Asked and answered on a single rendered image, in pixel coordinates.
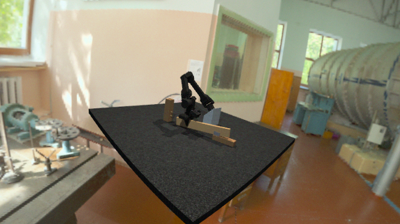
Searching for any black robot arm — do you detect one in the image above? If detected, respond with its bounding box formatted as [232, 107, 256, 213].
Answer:
[180, 71, 214, 118]

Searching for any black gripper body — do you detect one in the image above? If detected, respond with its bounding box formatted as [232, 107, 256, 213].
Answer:
[178, 107, 195, 120]

